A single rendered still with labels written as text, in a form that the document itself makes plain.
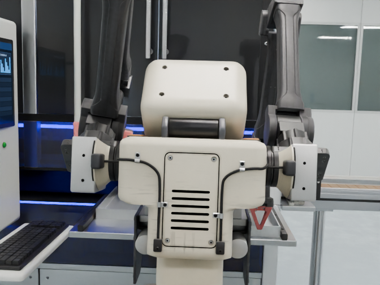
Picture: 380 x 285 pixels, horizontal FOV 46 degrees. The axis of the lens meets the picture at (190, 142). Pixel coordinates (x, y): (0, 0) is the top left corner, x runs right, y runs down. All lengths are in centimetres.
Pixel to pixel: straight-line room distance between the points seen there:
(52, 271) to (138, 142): 122
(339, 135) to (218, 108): 579
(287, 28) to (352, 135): 553
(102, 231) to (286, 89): 72
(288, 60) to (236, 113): 31
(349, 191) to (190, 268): 115
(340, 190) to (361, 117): 476
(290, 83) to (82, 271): 121
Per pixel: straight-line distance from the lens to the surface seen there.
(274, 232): 142
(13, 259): 141
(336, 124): 658
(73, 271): 194
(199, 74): 90
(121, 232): 142
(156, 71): 91
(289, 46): 114
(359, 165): 675
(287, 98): 106
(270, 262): 186
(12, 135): 176
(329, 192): 193
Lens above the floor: 134
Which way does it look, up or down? 7 degrees down
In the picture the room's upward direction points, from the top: 2 degrees clockwise
